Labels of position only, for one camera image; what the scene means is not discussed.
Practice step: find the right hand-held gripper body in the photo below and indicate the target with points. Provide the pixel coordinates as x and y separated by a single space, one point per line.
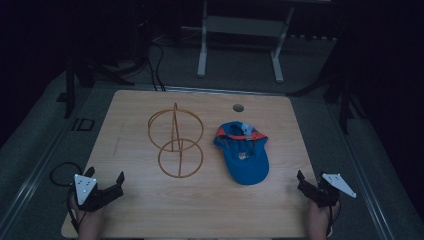
328 193

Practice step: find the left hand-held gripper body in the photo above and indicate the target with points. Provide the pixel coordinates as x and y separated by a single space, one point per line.
87 196

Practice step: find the blue baseball cap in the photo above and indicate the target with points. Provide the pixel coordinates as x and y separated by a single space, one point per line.
245 156

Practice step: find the person's left hand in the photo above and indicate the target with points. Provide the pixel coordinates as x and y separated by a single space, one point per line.
90 221

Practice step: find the person's right hand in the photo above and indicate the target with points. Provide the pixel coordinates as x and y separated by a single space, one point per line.
318 220

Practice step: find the black tripod stand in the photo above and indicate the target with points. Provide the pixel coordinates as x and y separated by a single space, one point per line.
70 90
345 106

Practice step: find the white metal stand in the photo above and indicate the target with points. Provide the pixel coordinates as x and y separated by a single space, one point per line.
202 50

